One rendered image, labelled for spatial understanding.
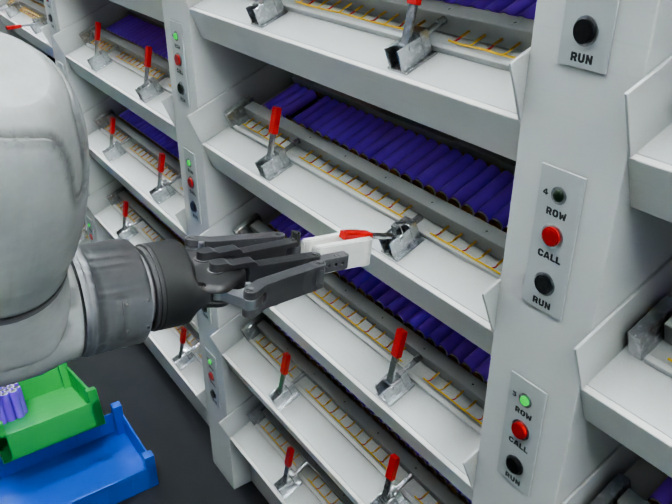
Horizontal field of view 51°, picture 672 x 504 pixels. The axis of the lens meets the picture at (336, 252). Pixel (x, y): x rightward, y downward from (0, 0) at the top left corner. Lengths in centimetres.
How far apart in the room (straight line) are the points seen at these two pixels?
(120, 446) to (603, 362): 122
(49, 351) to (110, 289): 6
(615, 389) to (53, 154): 44
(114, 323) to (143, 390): 122
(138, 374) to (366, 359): 101
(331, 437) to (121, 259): 60
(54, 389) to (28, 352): 130
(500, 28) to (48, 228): 42
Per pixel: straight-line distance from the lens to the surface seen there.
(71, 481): 160
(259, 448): 137
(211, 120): 110
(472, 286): 70
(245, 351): 127
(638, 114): 51
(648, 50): 50
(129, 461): 161
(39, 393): 184
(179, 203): 136
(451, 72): 66
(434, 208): 76
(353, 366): 91
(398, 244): 74
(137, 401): 176
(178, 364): 158
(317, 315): 99
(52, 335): 54
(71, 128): 41
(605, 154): 53
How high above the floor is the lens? 110
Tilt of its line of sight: 28 degrees down
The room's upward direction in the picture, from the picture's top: straight up
